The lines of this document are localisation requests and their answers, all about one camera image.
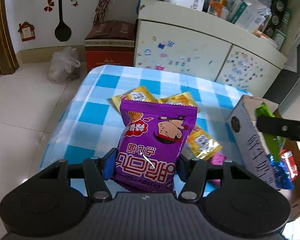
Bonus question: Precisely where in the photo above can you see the green snack bag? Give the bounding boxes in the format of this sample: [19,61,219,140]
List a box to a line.
[255,102,285,163]

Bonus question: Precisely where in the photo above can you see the pink snack packet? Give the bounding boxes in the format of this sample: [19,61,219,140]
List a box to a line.
[207,152,227,186]

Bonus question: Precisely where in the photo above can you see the purple snack bag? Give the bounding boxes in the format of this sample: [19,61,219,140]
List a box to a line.
[112,100,198,193]

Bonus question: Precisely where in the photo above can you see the red orange snack bag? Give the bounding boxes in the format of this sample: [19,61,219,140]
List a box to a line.
[280,149,298,181]

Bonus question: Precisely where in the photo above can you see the yellow snack packet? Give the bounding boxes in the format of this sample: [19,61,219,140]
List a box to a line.
[187,124,223,160]
[111,86,157,112]
[158,92,200,113]

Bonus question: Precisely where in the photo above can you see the blue checkered tablecloth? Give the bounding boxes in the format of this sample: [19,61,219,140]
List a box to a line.
[39,64,253,197]

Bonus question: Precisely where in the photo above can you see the cardboard box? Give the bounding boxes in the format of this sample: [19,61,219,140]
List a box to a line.
[227,95,300,220]

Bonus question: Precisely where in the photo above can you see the blue foil snack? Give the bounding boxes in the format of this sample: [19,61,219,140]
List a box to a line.
[267,154,294,190]

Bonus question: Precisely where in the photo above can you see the green white carton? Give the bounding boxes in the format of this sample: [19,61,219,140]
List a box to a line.
[272,8,290,50]

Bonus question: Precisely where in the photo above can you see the clear plastic bag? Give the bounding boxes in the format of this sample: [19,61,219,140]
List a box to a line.
[47,47,81,84]

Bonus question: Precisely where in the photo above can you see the white barcode box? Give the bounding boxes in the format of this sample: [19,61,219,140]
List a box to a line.
[227,0,268,33]

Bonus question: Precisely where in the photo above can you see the red cardboard carton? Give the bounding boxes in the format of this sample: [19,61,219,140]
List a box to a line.
[84,20,135,72]

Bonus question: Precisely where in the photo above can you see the cream cabinet with stickers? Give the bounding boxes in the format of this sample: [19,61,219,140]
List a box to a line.
[134,0,300,96]

